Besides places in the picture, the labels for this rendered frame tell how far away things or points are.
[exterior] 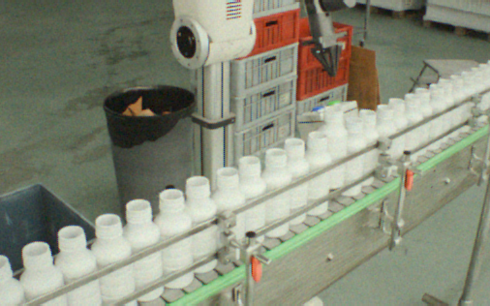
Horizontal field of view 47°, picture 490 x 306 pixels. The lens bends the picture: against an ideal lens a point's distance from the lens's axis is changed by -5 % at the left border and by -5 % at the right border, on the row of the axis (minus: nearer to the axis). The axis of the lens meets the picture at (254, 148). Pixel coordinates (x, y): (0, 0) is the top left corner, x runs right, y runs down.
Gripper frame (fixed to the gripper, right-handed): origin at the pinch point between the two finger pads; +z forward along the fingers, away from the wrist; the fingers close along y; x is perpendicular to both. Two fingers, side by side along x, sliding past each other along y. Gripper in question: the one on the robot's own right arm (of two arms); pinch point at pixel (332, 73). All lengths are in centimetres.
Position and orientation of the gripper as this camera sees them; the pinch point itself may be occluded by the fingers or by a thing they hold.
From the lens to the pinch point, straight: 145.3
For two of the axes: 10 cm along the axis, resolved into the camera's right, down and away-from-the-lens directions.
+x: -6.5, 0.3, 7.6
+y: 7.2, -2.9, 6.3
